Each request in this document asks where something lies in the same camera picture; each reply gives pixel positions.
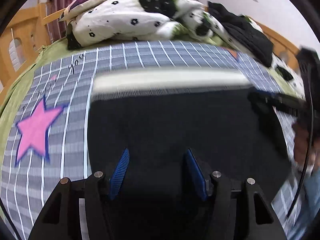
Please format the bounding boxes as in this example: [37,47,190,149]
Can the black quilted jacket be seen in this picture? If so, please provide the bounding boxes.
[208,1,273,68]

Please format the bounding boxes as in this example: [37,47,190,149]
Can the white floral strawberry quilt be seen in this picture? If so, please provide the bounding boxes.
[66,0,253,52]

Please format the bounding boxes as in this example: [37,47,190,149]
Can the white strawberry print pillow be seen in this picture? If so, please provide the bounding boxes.
[270,54,305,99]

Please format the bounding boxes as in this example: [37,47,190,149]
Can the green fleece blanket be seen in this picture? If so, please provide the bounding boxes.
[1,38,304,128]

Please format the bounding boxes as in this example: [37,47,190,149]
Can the blue grid bed sheet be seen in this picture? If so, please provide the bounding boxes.
[0,39,304,240]

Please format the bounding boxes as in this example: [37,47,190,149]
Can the black pants with white stripe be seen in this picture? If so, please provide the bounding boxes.
[87,68,293,240]

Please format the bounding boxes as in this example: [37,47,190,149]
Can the person's right hand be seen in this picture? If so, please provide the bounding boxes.
[292,122,319,172]

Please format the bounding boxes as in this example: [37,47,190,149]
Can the wooden bed frame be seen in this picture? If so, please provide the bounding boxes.
[0,0,307,93]

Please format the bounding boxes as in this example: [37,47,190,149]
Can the black cable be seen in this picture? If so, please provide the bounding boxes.
[286,64,315,218]

